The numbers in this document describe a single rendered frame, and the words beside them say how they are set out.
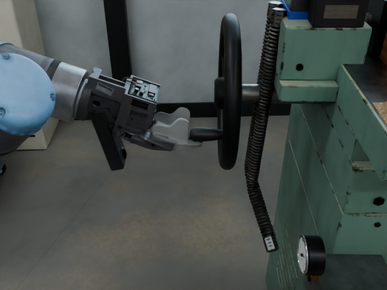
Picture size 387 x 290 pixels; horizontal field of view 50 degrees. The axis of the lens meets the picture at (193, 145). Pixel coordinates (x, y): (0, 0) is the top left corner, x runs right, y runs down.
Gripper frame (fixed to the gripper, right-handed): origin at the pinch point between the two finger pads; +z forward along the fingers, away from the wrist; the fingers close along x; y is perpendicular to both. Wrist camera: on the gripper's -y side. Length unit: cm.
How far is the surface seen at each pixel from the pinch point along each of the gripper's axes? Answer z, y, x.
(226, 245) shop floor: 37, -68, 48
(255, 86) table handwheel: 8.5, 9.8, 10.5
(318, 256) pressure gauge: 20.9, -1.2, -17.1
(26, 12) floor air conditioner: -66, -38, 122
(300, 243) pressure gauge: 20.0, -3.6, -12.7
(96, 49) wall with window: -36, -52, 139
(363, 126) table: 18.6, 18.0, -10.4
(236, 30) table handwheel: 0.2, 19.4, 6.6
